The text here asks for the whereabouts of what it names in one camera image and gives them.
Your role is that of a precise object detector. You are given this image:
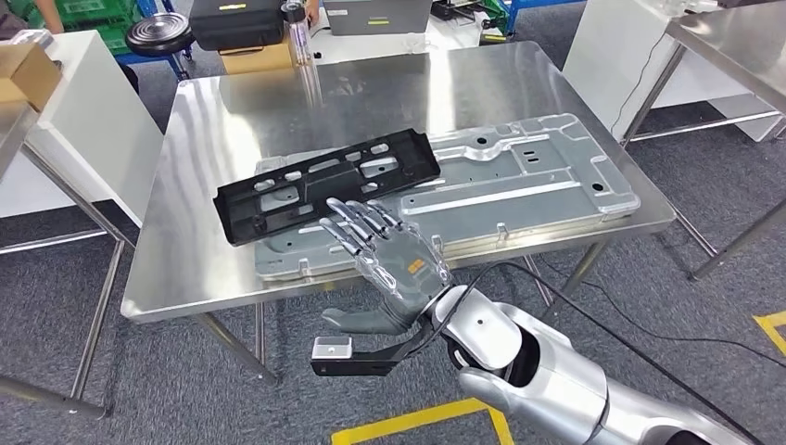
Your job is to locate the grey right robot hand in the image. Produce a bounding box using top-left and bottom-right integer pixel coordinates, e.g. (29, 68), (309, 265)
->
(318, 196), (454, 337)

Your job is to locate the black plastic frame part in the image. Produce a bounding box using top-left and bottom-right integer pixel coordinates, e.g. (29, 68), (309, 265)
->
(212, 127), (442, 248)

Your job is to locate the stainless steel workbench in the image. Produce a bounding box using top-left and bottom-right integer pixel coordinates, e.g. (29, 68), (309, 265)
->
(120, 39), (678, 385)

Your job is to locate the stamped grey metal panel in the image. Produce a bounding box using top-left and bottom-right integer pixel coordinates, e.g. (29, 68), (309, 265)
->
(253, 112), (641, 284)

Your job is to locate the yellow floor tape square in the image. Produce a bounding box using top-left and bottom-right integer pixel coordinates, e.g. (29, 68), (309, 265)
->
(331, 398), (515, 445)

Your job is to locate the white desk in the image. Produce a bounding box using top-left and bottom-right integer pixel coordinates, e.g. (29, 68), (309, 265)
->
(307, 6), (492, 66)

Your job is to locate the grey laptop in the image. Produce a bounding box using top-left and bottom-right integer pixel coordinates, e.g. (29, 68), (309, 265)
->
(322, 0), (434, 37)

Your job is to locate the clear purple water bottle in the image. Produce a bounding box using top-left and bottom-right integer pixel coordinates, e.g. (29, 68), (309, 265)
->
(281, 0), (312, 66)

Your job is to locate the flat brown cardboard box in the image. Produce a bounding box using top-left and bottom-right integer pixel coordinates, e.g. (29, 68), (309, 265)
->
(219, 39), (296, 76)

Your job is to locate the black device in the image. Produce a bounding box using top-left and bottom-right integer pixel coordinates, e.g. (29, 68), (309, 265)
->
(429, 0), (487, 22)

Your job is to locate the green plastic crate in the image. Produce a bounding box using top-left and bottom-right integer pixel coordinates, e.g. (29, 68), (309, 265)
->
(27, 0), (146, 57)
(478, 0), (511, 35)

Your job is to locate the white cabinet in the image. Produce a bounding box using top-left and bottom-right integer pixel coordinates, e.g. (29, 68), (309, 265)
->
(562, 0), (786, 144)
(0, 29), (164, 228)

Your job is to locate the black hard case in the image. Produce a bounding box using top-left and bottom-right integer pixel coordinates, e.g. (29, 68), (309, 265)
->
(188, 0), (286, 52)

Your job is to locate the black round stool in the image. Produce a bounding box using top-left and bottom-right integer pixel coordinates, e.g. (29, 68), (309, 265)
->
(125, 12), (196, 81)

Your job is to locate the stainless steel table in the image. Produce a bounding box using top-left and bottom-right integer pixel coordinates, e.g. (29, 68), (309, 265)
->
(0, 101), (136, 419)
(620, 0), (786, 283)

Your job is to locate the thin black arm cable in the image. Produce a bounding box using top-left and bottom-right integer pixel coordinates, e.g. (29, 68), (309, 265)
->
(417, 261), (768, 445)

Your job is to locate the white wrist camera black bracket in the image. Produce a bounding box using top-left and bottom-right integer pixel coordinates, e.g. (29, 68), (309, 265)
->
(310, 319), (437, 377)

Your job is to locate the black floor cable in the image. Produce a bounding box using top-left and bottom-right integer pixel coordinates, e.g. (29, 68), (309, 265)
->
(534, 254), (786, 370)

